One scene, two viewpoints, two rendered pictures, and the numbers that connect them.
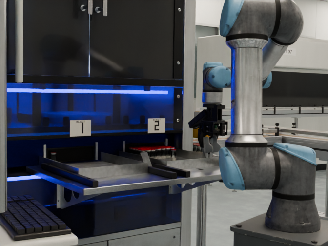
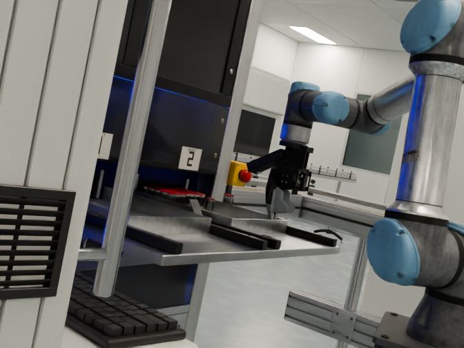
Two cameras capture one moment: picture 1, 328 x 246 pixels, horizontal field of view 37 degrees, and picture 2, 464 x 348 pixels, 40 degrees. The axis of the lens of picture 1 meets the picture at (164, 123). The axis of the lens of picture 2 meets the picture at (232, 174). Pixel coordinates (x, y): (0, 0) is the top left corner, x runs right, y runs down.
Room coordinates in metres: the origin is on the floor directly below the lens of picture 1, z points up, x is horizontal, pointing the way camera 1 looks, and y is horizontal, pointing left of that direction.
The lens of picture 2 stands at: (0.38, 0.52, 1.09)
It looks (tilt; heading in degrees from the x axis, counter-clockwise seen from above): 3 degrees down; 340
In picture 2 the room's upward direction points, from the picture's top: 12 degrees clockwise
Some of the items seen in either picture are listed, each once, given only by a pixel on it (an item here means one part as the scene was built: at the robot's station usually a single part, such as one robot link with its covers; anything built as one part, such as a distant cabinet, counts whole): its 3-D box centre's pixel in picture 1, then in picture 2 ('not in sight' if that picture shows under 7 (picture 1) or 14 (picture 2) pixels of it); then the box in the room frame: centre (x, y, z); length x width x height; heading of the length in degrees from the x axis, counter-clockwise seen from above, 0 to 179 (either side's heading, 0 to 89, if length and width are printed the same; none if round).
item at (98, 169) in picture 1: (91, 164); (114, 206); (1.76, 0.26, 0.90); 0.34 x 0.26 x 0.04; 35
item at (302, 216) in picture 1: (293, 208); (450, 316); (1.38, -0.37, 0.84); 0.15 x 0.15 x 0.10
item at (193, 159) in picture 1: (168, 157); (206, 210); (1.96, -0.02, 0.90); 0.34 x 0.26 x 0.04; 35
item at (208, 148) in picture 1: (208, 148); (277, 206); (1.84, -0.17, 0.95); 0.06 x 0.03 x 0.09; 35
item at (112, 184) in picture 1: (141, 170); (184, 226); (1.80, 0.08, 0.87); 0.70 x 0.48 x 0.02; 125
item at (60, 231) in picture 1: (24, 214); (65, 289); (1.35, 0.38, 0.82); 0.40 x 0.14 x 0.02; 29
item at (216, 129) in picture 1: (213, 120); (291, 166); (1.85, -0.18, 1.06); 0.09 x 0.08 x 0.12; 35
